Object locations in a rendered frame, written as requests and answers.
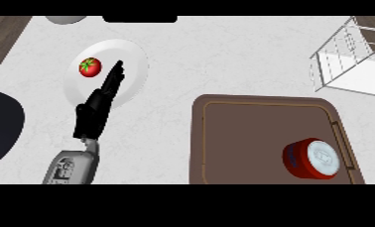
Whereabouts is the white wire tiered shelf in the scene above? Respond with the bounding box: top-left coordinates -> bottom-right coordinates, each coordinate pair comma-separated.
308,16 -> 375,97

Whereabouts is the dark round object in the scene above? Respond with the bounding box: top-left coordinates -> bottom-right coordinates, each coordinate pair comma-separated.
0,91 -> 27,161

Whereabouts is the red tomato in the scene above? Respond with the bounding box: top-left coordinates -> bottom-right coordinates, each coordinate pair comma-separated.
79,57 -> 104,78

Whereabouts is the red can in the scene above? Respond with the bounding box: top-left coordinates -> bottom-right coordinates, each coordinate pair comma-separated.
281,137 -> 342,180

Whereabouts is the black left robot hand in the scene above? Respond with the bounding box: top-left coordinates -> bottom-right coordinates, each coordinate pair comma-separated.
73,59 -> 127,141

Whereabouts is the grey round bowl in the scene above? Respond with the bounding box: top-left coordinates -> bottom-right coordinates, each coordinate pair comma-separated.
45,16 -> 89,26

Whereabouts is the brown tray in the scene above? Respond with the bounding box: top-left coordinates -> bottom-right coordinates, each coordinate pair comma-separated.
188,93 -> 367,185

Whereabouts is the white round plate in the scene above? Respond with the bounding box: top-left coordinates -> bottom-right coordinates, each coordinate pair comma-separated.
63,39 -> 150,110

